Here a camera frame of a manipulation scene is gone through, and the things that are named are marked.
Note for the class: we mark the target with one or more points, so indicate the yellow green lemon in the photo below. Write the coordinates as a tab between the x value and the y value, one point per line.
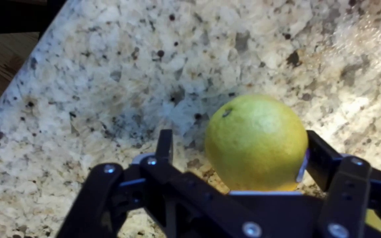
256	143

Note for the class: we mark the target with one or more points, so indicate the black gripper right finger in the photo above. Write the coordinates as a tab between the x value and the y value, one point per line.
346	182

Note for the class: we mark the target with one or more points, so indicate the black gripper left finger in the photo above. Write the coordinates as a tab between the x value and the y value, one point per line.
110	192

